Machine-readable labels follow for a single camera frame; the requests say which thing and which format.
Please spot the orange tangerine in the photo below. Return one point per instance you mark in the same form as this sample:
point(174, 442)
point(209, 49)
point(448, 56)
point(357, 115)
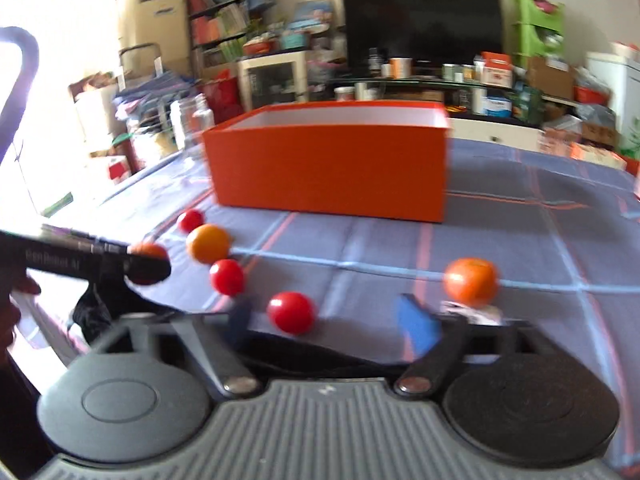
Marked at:
point(208, 243)
point(470, 281)

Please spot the black television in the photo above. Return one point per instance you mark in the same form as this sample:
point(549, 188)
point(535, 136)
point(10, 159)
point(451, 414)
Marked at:
point(422, 20)

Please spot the white glass-door cabinet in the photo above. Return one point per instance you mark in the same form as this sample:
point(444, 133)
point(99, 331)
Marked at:
point(272, 80)

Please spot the person's left hand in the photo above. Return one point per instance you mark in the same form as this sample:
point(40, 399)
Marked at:
point(12, 310)

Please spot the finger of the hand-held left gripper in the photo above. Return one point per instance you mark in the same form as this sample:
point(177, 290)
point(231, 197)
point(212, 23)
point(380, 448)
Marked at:
point(152, 271)

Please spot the green plastic shelf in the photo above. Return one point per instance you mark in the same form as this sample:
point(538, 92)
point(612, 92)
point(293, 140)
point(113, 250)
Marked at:
point(537, 25)

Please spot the small red tomato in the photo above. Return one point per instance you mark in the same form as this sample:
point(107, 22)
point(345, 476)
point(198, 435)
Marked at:
point(190, 220)

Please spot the brown cardboard box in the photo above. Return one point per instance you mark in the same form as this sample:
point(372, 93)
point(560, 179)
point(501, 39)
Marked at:
point(550, 79)

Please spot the white TV cabinet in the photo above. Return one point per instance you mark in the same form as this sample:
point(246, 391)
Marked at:
point(450, 120)

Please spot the bookshelf with books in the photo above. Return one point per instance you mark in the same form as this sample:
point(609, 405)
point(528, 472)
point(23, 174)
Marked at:
point(220, 15)

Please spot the green snack bag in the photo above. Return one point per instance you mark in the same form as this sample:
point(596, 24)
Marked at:
point(530, 106)

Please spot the blue white carton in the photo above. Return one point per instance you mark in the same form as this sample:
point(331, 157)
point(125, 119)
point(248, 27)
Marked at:
point(496, 106)

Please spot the white jar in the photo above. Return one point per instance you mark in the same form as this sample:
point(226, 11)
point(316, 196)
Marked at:
point(345, 94)

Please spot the orange canister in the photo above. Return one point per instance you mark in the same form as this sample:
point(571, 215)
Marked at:
point(400, 67)

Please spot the black curved bar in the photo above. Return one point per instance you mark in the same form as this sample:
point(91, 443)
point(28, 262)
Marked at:
point(27, 75)

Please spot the dark glass jar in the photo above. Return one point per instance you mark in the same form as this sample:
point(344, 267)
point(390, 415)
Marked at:
point(375, 62)

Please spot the framed picture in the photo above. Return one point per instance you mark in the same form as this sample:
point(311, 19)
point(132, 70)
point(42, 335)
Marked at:
point(312, 17)

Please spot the clear glass jar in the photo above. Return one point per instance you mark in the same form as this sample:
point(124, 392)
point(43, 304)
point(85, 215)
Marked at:
point(192, 122)

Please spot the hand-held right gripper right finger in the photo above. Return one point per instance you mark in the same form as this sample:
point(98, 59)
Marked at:
point(417, 325)

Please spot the white chest freezer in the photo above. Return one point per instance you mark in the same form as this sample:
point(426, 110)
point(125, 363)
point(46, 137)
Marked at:
point(617, 90)

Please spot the pink labelled cardboard box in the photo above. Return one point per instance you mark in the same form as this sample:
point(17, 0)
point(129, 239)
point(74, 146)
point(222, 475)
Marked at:
point(557, 141)

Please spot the orange cardboard box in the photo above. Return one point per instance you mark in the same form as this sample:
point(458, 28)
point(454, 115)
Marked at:
point(325, 170)

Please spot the standing air conditioner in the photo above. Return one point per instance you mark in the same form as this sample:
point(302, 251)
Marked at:
point(160, 25)

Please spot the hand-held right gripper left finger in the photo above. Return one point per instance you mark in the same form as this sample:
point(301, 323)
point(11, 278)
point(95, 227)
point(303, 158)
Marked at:
point(200, 347)

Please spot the orange red tomato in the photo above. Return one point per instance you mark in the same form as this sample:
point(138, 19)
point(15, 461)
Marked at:
point(149, 251)

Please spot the orange white carton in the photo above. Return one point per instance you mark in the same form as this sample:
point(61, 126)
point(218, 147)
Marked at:
point(497, 69)

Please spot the teal plastic basket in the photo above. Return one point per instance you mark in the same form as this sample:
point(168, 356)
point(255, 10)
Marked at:
point(294, 40)

